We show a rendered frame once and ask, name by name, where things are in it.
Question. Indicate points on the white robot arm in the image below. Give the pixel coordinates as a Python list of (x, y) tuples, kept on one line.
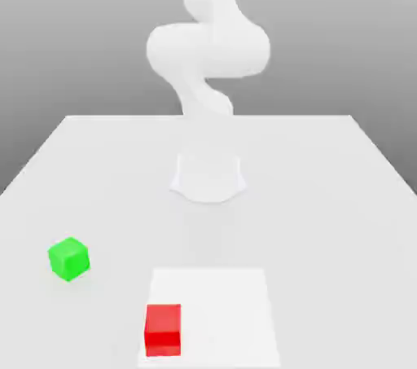
[(208, 49)]

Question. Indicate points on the small green cube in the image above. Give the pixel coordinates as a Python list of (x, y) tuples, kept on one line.
[(69, 259)]

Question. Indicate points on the small red cube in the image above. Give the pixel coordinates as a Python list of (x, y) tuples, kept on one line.
[(163, 330)]

